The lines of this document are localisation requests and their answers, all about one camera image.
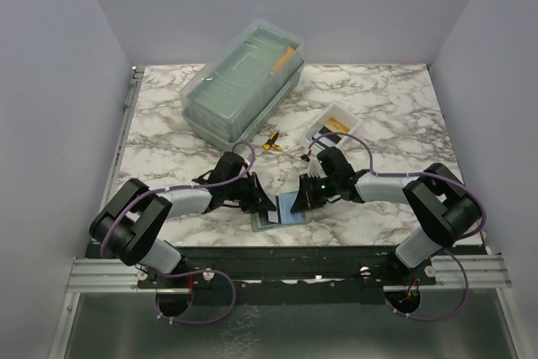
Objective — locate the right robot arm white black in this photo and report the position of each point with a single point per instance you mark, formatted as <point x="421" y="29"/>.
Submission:
<point x="444" y="210"/>

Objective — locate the white card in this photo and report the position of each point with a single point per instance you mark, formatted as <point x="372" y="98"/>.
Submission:
<point x="274" y="215"/>

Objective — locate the black VIP card in tray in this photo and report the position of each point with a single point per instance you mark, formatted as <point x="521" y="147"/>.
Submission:
<point x="329" y="137"/>

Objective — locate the white card tray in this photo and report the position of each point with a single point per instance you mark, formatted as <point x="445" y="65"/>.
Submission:
<point x="335" y="118"/>

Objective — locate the yellow black small screwdriver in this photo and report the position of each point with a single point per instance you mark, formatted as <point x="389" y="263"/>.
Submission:
<point x="271" y="143"/>

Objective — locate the clear plastic storage box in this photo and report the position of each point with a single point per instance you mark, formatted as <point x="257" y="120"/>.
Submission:
<point x="231" y="97"/>

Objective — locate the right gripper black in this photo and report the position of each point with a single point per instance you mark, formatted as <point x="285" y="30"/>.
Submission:
<point x="306" y="198"/>

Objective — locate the orange tool inside box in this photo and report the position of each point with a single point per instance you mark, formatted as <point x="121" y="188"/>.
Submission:
<point x="283" y="59"/>

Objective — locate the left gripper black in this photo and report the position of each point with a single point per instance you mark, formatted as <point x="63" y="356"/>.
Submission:
<point x="258" y="198"/>

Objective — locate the black front mounting rail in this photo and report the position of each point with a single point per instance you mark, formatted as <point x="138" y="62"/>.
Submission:
<point x="216" y="276"/>

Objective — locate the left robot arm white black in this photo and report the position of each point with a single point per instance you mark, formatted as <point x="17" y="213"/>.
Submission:
<point x="128" y="226"/>

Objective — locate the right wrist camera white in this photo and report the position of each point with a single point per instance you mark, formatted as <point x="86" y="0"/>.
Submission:
<point x="314" y="168"/>

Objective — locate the green leather card holder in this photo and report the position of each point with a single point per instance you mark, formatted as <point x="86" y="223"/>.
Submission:
<point x="288" y="218"/>

